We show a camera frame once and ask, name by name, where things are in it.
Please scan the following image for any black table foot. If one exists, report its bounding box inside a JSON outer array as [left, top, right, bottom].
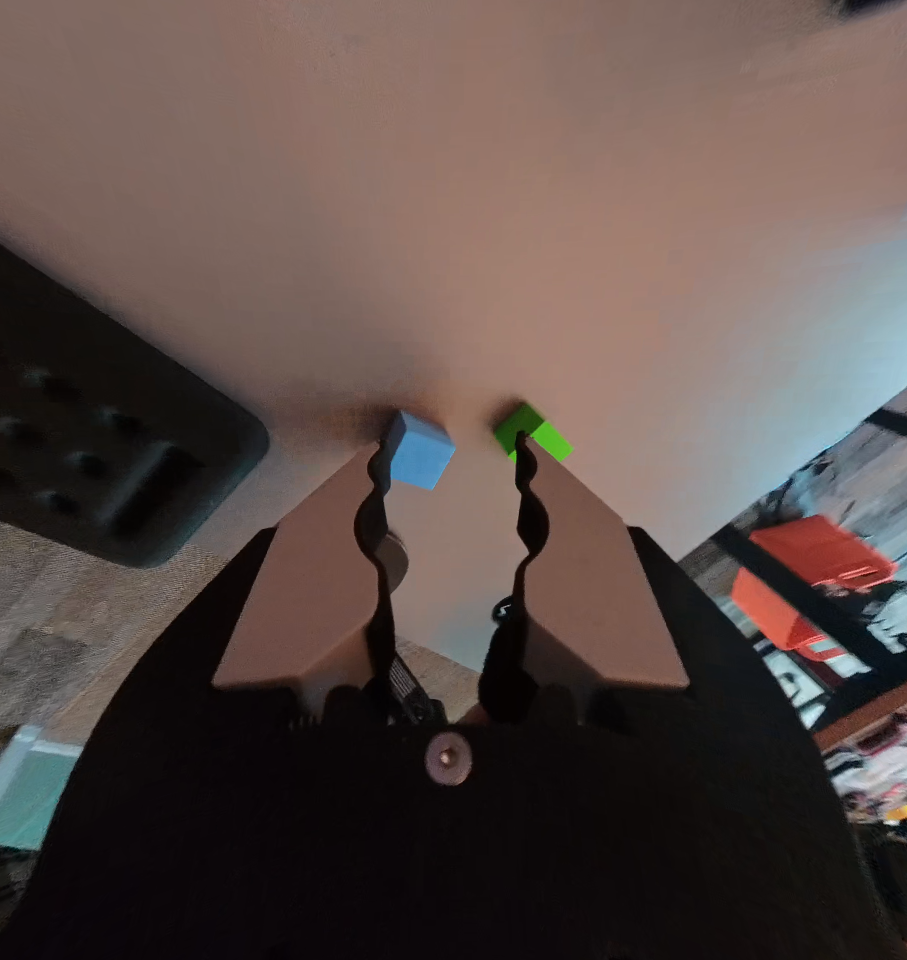
[[712, 405, 907, 732]]

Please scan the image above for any green foam cube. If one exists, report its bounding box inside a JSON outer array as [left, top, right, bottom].
[[494, 402, 575, 464]]

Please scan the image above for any black perforated pad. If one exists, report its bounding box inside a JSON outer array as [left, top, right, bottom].
[[0, 225, 271, 569]]

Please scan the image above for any blue foam cube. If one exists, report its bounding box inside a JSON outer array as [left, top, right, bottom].
[[382, 410, 457, 491]]

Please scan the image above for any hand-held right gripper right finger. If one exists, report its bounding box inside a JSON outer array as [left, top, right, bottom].
[[477, 432, 691, 725]]

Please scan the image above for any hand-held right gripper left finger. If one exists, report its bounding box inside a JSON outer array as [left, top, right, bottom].
[[212, 438, 396, 725]]

